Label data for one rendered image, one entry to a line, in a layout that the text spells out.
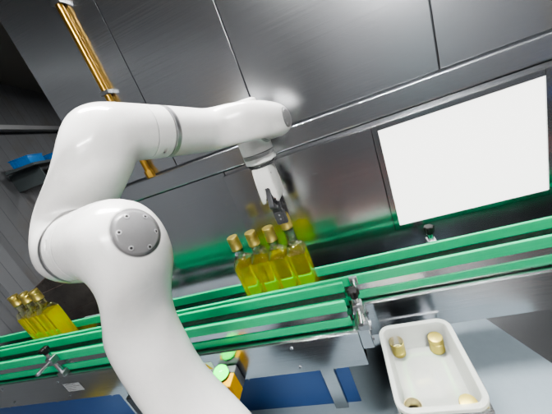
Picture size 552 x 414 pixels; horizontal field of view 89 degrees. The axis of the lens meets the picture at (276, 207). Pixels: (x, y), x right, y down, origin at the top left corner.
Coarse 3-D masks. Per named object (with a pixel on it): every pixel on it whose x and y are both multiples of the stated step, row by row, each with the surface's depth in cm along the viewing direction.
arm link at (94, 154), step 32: (64, 128) 36; (96, 128) 37; (128, 128) 40; (160, 128) 44; (64, 160) 36; (96, 160) 37; (128, 160) 41; (64, 192) 38; (96, 192) 40; (32, 224) 38; (32, 256) 37
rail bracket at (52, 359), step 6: (42, 348) 96; (48, 348) 97; (42, 354) 96; (48, 354) 97; (54, 354) 98; (48, 360) 96; (54, 360) 97; (54, 366) 98; (60, 366) 99; (42, 372) 94; (60, 372) 99; (66, 372) 100
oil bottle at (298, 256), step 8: (288, 248) 81; (296, 248) 81; (304, 248) 81; (288, 256) 82; (296, 256) 81; (304, 256) 81; (296, 264) 82; (304, 264) 82; (312, 264) 86; (296, 272) 83; (304, 272) 83; (312, 272) 83; (304, 280) 84; (312, 280) 84
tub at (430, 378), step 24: (384, 336) 74; (408, 336) 74; (456, 336) 66; (384, 360) 68; (408, 360) 73; (432, 360) 70; (456, 360) 67; (408, 384) 67; (432, 384) 65; (456, 384) 64; (480, 384) 56; (408, 408) 56; (432, 408) 55; (456, 408) 54; (480, 408) 52
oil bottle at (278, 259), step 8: (280, 248) 83; (272, 256) 83; (280, 256) 82; (272, 264) 83; (280, 264) 83; (288, 264) 83; (280, 272) 84; (288, 272) 84; (280, 280) 85; (288, 280) 85; (296, 280) 85
